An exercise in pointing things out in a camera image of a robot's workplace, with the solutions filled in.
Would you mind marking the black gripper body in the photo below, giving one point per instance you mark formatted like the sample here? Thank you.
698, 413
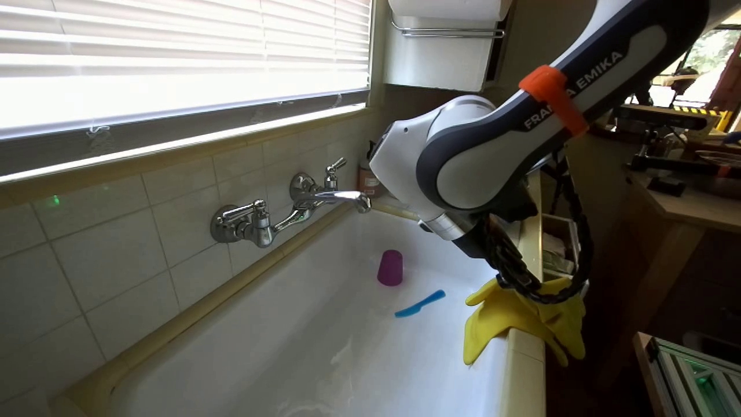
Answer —
500, 259

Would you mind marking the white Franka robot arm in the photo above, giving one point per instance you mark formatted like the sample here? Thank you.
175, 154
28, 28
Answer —
533, 131

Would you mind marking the open wooden drawer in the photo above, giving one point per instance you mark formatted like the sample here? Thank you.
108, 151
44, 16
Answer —
557, 247

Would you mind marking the purple plastic cup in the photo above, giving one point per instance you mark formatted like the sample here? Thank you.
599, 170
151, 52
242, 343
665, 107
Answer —
389, 270

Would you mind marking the brown soap pump bottle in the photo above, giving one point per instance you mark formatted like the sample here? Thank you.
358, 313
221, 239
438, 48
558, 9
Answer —
366, 184

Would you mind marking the wooden side table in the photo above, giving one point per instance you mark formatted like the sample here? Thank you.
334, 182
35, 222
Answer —
687, 200

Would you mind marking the white ceramic sink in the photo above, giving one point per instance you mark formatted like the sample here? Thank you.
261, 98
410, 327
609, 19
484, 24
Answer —
309, 339

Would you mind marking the green edged robot cart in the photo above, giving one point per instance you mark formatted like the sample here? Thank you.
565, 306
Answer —
687, 379

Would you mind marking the wide white window blind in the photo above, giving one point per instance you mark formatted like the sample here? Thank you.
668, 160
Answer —
177, 55

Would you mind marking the white wall cabinet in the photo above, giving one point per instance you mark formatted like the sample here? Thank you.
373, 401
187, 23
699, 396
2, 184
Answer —
440, 55

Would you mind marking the chrome wall tap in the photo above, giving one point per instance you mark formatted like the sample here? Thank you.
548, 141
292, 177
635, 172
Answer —
255, 222

